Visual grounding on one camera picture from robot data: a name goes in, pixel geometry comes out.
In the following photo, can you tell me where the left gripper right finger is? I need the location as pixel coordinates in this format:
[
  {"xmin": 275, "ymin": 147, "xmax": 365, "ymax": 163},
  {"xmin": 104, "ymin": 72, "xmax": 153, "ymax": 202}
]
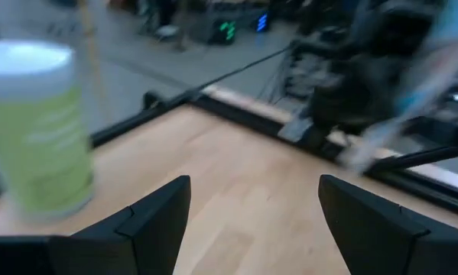
[{"xmin": 317, "ymin": 173, "xmax": 458, "ymax": 275}]

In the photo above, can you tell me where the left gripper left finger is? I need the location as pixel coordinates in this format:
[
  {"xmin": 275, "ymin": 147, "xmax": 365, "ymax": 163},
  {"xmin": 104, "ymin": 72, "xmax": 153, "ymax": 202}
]
[{"xmin": 0, "ymin": 174, "xmax": 193, "ymax": 275}]

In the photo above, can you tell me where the blue toothbrush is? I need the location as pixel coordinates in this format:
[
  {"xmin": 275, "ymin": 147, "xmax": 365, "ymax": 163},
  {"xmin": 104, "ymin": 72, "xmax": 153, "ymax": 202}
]
[{"xmin": 337, "ymin": 0, "xmax": 458, "ymax": 175}]

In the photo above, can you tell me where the green disinfecting wipes canister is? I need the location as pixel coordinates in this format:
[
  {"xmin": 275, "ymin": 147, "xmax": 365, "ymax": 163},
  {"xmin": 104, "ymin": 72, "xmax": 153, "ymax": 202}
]
[{"xmin": 0, "ymin": 39, "xmax": 96, "ymax": 222}]

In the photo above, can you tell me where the green lit display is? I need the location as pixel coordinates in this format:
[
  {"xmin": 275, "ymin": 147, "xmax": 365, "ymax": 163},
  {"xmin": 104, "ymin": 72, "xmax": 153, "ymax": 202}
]
[{"xmin": 217, "ymin": 19, "xmax": 238, "ymax": 42}]

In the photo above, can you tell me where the blue lit display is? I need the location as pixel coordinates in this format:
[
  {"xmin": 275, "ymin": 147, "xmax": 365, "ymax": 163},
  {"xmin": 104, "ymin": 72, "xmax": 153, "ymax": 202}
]
[{"xmin": 255, "ymin": 11, "xmax": 271, "ymax": 34}]

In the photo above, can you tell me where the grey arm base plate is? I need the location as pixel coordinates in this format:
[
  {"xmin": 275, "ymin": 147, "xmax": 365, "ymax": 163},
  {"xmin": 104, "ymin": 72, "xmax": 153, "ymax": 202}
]
[{"xmin": 277, "ymin": 115, "xmax": 314, "ymax": 143}]

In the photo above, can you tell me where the black aluminium table frame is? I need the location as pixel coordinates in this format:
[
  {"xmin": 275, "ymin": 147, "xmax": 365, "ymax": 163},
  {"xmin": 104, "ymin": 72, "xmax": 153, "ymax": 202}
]
[{"xmin": 0, "ymin": 88, "xmax": 458, "ymax": 221}]

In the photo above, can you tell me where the thin black cable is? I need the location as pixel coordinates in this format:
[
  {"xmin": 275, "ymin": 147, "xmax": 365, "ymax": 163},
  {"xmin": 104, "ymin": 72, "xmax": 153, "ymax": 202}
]
[{"xmin": 197, "ymin": 44, "xmax": 295, "ymax": 96}]

